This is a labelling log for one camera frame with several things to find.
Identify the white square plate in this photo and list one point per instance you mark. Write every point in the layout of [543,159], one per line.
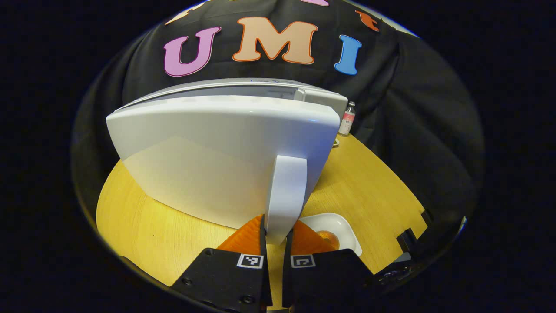
[334,222]

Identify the small clear bottle pink label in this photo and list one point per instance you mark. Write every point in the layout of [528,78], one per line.
[347,121]

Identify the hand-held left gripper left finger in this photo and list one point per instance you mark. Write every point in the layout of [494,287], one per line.
[226,278]

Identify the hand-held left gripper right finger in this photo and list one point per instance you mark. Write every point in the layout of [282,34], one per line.
[321,278]

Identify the white microwave oven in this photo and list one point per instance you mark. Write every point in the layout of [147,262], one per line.
[217,152]

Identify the glazed brown donut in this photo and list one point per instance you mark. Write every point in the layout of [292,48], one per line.
[329,238]

